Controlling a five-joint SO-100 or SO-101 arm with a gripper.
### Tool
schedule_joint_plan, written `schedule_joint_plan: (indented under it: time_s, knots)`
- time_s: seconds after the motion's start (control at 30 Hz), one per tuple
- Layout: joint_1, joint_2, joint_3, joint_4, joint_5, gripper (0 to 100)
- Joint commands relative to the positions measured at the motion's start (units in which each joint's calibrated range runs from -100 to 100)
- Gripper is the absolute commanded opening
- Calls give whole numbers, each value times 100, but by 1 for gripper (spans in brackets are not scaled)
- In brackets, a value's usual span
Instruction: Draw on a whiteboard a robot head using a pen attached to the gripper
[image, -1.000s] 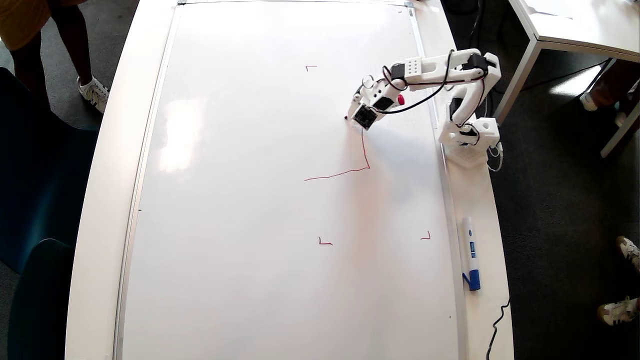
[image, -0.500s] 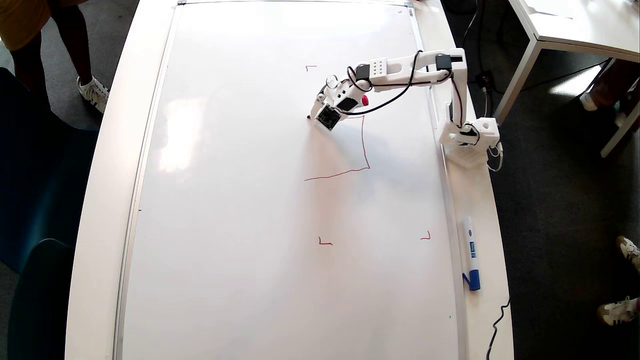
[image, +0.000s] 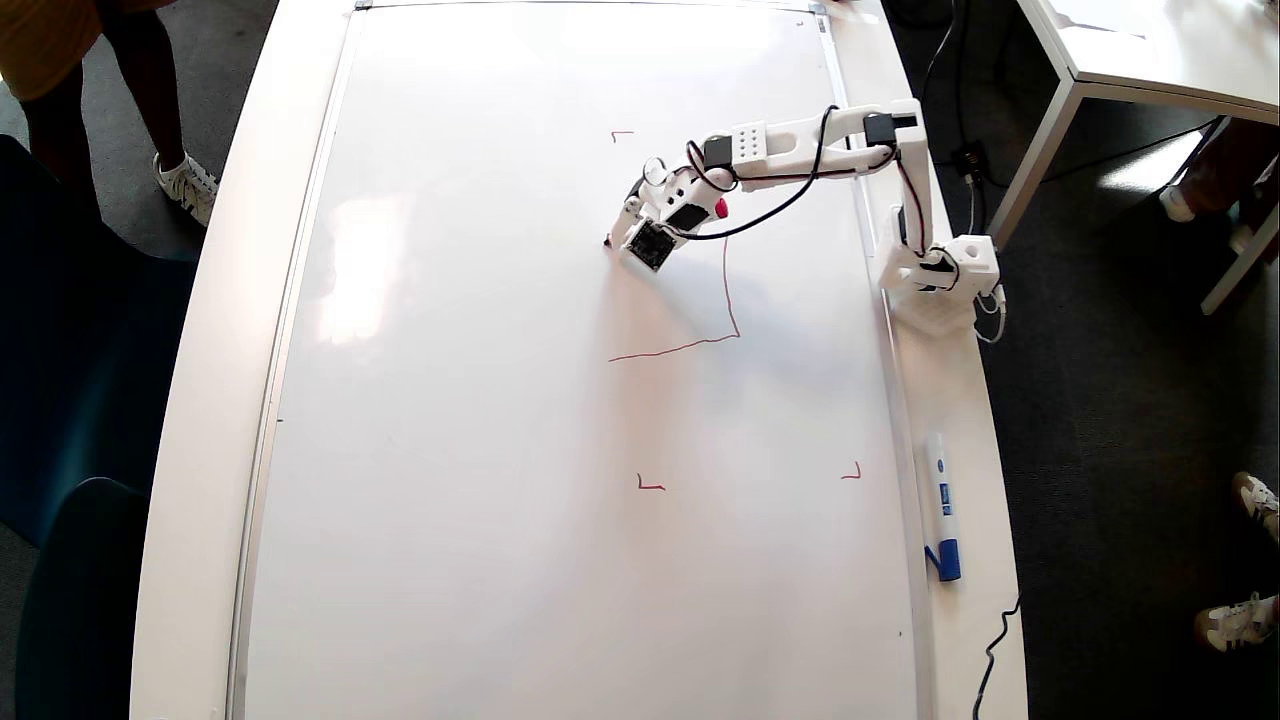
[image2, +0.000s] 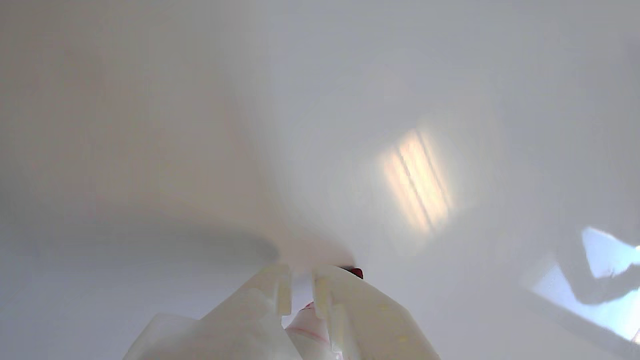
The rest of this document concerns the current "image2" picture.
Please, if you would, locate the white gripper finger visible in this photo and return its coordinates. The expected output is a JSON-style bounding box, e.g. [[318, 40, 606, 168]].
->
[[311, 265, 442, 360], [122, 264, 301, 360]]

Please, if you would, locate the red marker pen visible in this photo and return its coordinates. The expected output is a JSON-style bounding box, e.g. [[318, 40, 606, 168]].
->
[[282, 266, 364, 360]]

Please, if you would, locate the large whiteboard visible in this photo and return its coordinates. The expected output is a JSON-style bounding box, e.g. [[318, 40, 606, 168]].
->
[[0, 0, 640, 360]]

